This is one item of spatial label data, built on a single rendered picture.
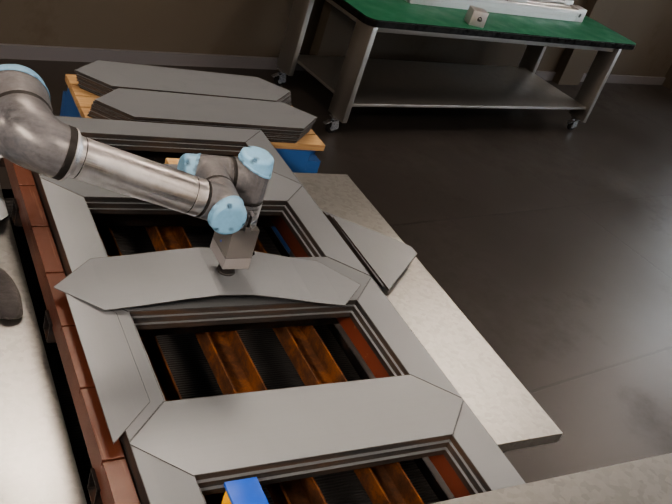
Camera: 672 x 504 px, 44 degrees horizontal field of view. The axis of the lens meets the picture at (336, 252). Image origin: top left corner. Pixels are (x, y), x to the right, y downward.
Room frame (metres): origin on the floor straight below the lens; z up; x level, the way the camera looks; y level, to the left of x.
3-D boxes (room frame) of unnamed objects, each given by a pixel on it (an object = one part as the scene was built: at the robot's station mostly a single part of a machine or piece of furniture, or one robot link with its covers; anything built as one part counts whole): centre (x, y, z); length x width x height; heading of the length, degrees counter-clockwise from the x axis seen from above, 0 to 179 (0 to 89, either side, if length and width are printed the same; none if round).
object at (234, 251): (1.57, 0.21, 0.99); 0.10 x 0.09 x 0.16; 127
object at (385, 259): (2.14, -0.11, 0.77); 0.45 x 0.20 x 0.04; 36
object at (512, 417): (2.02, -0.20, 0.74); 1.20 x 0.26 x 0.03; 36
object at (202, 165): (1.50, 0.30, 1.15); 0.11 x 0.11 x 0.08; 32
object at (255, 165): (1.56, 0.22, 1.15); 0.09 x 0.08 x 0.11; 122
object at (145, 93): (2.57, 0.60, 0.82); 0.80 x 0.40 x 0.06; 126
